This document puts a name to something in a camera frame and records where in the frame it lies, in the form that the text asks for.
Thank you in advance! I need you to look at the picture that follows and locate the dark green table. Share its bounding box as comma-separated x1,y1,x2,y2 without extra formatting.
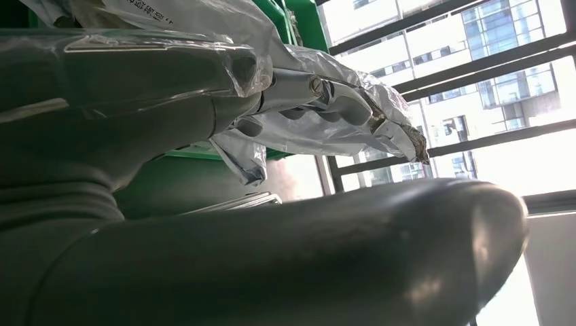
112,155,281,221

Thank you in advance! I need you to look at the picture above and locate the pale grey mailer bag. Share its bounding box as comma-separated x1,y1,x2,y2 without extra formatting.
18,0,431,187

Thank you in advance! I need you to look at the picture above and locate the dark window frame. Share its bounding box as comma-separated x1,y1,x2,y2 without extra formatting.
314,0,576,217

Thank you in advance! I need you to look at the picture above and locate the green plastic delivery crate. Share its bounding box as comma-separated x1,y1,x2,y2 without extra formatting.
164,0,330,162

